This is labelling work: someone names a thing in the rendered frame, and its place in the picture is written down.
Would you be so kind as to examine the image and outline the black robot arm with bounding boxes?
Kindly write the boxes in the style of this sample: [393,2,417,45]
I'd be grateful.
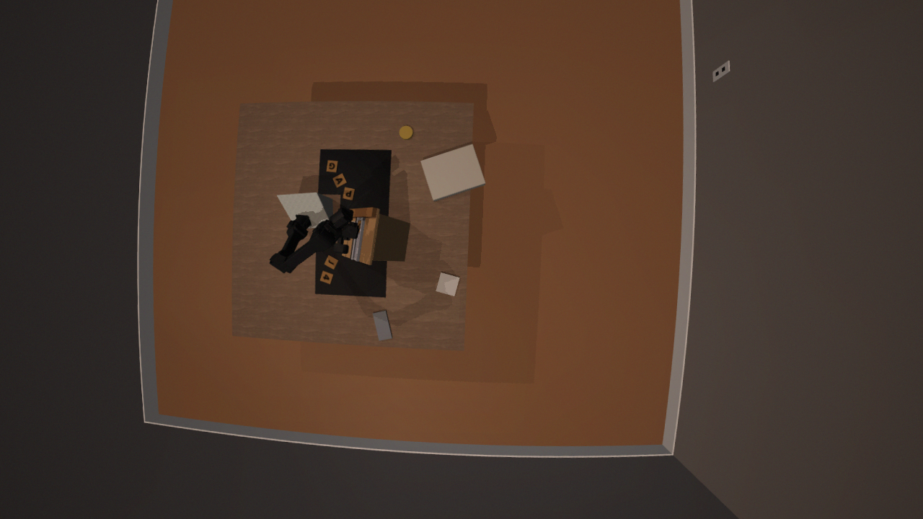
[270,208,359,273]

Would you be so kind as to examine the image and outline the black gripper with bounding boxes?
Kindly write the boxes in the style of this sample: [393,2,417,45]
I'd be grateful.
[333,209,354,254]

